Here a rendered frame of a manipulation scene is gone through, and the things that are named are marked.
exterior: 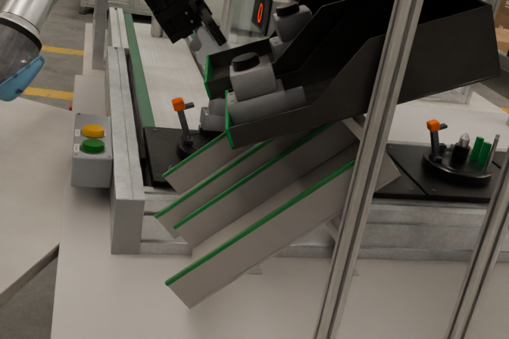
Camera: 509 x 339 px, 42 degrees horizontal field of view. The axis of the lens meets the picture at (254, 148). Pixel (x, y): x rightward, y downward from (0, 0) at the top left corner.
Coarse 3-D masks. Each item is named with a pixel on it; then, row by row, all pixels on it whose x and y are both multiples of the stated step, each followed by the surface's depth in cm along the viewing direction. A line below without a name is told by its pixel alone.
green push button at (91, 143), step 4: (84, 140) 117; (88, 140) 117; (92, 140) 117; (96, 140) 118; (100, 140) 118; (84, 144) 115; (88, 144) 115; (92, 144) 116; (96, 144) 116; (100, 144) 116; (104, 144) 117; (84, 148) 115; (88, 148) 115; (92, 148) 115; (96, 148) 115; (100, 148) 115; (104, 148) 116; (92, 152) 115; (96, 152) 115
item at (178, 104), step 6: (174, 102) 114; (180, 102) 114; (192, 102) 116; (174, 108) 114; (180, 108) 115; (186, 108) 115; (180, 114) 115; (180, 120) 116; (186, 120) 116; (186, 126) 116; (186, 132) 117; (186, 138) 117
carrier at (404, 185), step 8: (392, 160) 133; (400, 168) 130; (400, 176) 126; (392, 184) 122; (400, 184) 122; (408, 184) 123; (376, 192) 117; (384, 192) 118; (392, 192) 118; (400, 192) 119; (408, 192) 119; (416, 192) 120
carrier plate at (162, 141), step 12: (144, 132) 126; (156, 132) 126; (168, 132) 127; (180, 132) 128; (156, 144) 121; (168, 144) 122; (156, 156) 116; (168, 156) 117; (156, 168) 111; (156, 180) 107
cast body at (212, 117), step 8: (208, 104) 118; (216, 104) 114; (224, 104) 115; (208, 112) 116; (216, 112) 115; (224, 112) 115; (200, 120) 119; (208, 120) 115; (216, 120) 116; (224, 120) 116; (208, 128) 116; (216, 128) 116; (224, 128) 117
